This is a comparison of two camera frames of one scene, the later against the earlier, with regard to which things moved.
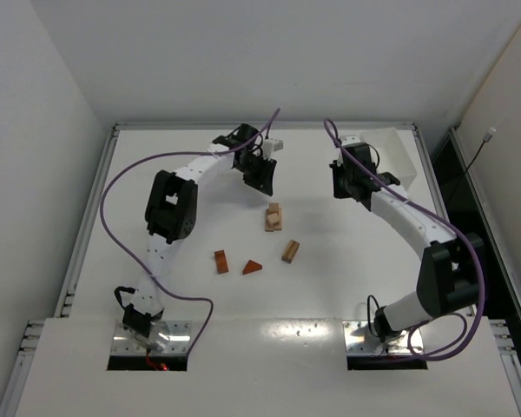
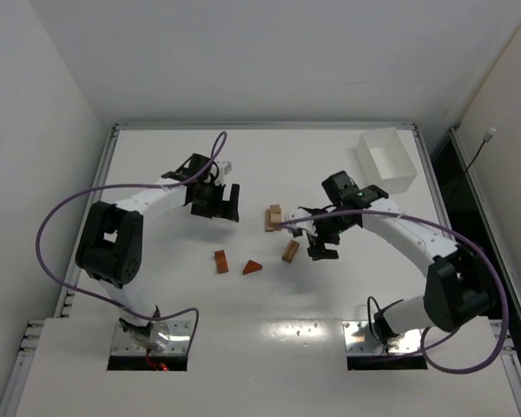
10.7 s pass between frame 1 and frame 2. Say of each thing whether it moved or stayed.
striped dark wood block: stayed
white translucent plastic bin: stayed
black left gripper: moved
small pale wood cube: stayed
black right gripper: moved
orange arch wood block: stayed
